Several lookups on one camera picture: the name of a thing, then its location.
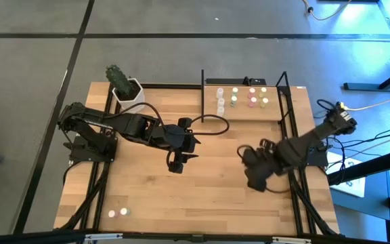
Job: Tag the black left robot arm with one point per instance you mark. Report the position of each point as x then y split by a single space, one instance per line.
127 123

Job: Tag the yellow power plug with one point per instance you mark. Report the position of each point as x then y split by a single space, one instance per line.
343 106

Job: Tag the blue-lit metal table frame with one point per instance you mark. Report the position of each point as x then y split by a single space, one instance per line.
367 86

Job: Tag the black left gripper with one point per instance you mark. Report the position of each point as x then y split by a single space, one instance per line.
179 135

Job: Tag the green medicine bottle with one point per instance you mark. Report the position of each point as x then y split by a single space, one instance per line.
234 91
124 211
234 99

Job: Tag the silver metal bracket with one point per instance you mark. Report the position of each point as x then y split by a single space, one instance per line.
291 240
103 236

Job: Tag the green cactus plant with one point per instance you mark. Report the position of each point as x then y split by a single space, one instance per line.
118 79

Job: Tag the black aluminium table frame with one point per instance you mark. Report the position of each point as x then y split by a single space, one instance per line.
168 238

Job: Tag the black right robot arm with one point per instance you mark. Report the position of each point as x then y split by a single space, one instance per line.
317 133

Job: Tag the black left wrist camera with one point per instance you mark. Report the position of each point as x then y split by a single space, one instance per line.
175 166

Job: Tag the white printed sheet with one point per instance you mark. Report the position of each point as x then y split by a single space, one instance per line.
350 188

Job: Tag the black shelf side panel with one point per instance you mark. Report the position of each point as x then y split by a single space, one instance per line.
202 98

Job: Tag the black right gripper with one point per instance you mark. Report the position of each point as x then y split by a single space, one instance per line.
262 157

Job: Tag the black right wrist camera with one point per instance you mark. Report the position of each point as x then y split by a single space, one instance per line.
257 181

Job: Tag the black desk beam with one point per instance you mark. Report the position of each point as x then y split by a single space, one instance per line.
367 167

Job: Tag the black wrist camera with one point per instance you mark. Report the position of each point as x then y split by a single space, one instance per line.
257 181
175 166

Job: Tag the wooden shelf board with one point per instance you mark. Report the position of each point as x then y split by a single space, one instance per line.
249 113

